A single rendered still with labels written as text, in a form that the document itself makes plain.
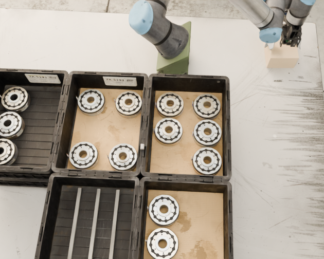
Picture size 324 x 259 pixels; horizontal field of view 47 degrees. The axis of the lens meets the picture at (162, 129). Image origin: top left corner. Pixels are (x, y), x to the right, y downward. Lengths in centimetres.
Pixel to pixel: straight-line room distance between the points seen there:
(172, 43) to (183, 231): 73
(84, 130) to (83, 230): 37
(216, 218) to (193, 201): 10
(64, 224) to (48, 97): 50
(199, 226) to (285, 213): 36
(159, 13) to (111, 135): 50
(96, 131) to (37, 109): 26
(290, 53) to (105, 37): 83
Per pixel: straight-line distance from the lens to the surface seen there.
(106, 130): 141
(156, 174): 122
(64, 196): 136
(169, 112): 138
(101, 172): 124
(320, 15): 298
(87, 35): 183
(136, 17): 148
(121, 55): 173
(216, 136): 135
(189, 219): 129
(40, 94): 155
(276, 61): 170
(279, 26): 139
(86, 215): 132
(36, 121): 150
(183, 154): 135
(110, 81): 144
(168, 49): 154
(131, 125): 140
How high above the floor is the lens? 210
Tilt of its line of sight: 66 degrees down
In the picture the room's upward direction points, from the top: 3 degrees counter-clockwise
